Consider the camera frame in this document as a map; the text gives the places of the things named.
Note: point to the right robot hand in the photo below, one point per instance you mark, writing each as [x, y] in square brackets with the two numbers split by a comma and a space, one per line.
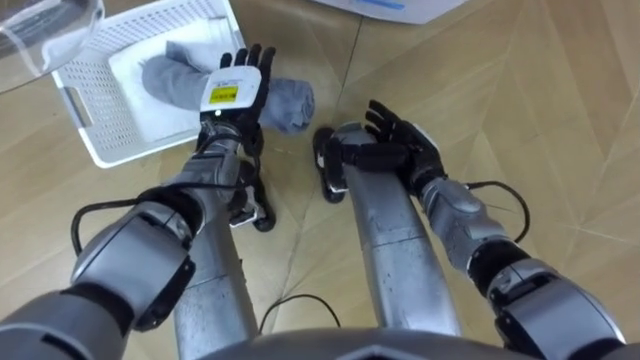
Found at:
[410, 145]

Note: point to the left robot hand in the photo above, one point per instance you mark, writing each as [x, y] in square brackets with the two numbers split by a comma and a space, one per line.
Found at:
[235, 95]

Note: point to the grey cloth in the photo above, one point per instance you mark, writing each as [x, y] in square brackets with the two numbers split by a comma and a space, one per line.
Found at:
[170, 82]

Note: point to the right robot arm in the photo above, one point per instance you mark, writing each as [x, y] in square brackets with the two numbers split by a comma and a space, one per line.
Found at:
[500, 260]

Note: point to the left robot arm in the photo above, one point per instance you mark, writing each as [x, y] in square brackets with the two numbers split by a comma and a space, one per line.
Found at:
[140, 250]

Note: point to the white towel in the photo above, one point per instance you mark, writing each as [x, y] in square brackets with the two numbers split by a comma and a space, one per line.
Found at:
[145, 105]

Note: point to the robot legs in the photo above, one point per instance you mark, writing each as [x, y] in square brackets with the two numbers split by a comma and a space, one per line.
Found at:
[390, 240]

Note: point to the white perforated plastic basket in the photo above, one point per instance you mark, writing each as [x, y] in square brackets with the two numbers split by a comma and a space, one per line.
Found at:
[100, 100]

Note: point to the white appliance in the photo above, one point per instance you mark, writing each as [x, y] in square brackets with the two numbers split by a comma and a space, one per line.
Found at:
[395, 7]

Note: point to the robot body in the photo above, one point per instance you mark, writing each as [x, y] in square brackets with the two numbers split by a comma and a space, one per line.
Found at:
[370, 347]

